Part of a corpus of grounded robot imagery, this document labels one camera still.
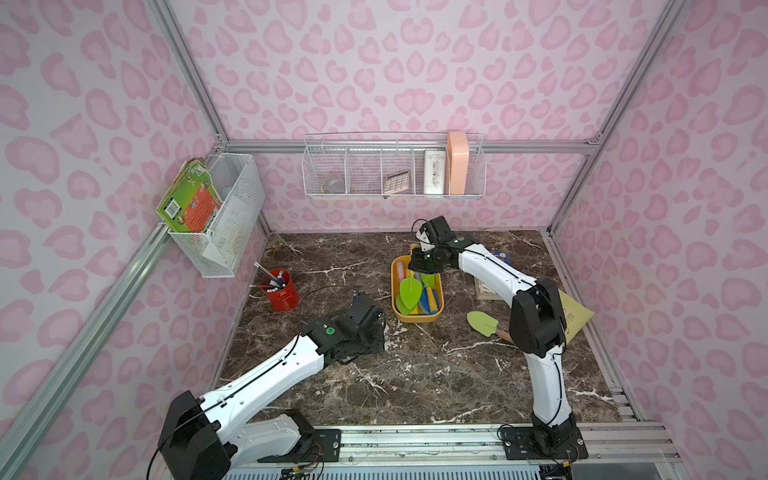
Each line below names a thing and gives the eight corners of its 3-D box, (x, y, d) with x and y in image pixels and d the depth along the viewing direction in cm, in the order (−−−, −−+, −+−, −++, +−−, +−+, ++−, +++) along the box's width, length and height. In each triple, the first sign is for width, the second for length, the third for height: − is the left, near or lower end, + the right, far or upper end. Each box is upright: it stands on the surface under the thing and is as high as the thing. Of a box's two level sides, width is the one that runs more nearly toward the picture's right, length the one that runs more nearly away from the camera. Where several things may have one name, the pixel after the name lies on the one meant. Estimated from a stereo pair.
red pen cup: (269, 303, 102) (251, 274, 90) (288, 288, 106) (273, 258, 94) (288, 321, 98) (272, 293, 86) (307, 304, 102) (294, 276, 89)
